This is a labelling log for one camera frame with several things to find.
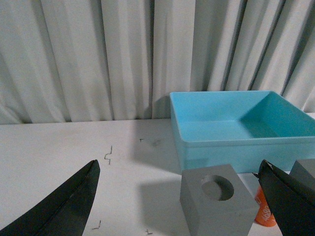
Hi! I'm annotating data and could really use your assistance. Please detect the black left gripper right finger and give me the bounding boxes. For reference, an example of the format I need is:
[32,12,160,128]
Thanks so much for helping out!
[254,159,315,236]

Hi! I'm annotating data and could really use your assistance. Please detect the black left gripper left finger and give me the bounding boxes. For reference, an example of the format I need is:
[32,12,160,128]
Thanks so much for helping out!
[0,160,100,236]

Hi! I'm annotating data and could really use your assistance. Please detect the gray cube with square hole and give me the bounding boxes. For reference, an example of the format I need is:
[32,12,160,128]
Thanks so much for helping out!
[289,159,315,190]

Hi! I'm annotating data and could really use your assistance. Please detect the gray cube with round hole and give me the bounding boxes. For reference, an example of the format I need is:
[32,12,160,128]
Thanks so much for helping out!
[180,165,259,236]

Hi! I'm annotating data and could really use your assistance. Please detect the light blue plastic box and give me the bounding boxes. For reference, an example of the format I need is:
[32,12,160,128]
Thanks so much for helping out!
[170,90,315,173]

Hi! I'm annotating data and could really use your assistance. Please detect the orange cylinder with white print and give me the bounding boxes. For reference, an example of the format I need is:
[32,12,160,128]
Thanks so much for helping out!
[254,186,277,227]

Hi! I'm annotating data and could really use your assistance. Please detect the white pleated curtain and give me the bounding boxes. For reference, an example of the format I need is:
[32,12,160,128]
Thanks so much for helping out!
[0,0,315,124]

